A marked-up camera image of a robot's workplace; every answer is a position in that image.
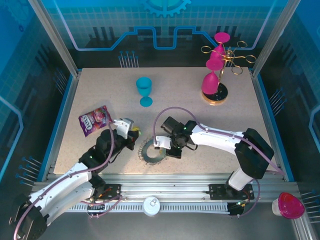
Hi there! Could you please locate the purple candy bag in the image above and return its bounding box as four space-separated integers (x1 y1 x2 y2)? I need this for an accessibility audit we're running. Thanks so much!
78 104 115 138

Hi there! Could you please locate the pink plastic goblet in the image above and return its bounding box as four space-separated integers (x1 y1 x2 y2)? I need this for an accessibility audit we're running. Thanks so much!
209 32 231 61
201 57 224 95

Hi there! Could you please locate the aluminium side rail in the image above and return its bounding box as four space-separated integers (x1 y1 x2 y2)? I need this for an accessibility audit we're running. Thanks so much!
250 71 296 182
37 71 82 182

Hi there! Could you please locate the white cup with pink lid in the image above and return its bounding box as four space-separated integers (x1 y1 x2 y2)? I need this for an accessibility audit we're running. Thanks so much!
271 192 306 220

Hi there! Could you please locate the white slotted cable duct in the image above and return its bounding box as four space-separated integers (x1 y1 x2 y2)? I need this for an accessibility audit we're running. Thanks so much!
54 202 231 213

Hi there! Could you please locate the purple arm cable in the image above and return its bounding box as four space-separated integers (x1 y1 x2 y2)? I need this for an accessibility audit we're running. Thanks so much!
13 123 117 240
152 106 287 176

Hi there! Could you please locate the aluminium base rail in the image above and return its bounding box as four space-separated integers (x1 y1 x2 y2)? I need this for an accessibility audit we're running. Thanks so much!
33 172 301 205

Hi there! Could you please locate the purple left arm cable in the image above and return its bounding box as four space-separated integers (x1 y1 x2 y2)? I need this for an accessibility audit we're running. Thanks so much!
13 123 117 240

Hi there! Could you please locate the white tin can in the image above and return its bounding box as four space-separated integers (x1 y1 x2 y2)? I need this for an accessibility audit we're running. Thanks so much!
142 195 161 217

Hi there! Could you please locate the teal plastic goblet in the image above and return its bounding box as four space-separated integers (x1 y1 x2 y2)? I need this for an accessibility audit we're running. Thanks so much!
135 76 154 108

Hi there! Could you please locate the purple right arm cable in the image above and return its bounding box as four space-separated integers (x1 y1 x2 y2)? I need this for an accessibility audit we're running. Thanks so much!
152 106 287 176

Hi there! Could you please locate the gold stand with pink glasses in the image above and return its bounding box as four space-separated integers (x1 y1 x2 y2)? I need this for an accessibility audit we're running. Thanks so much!
200 40 258 107

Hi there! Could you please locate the aluminium upright post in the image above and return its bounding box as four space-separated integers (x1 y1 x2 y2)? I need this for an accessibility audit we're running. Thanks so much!
26 0 82 77
250 0 301 77

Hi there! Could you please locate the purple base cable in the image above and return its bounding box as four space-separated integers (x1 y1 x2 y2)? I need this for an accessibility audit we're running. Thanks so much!
79 193 123 220
228 178 262 219

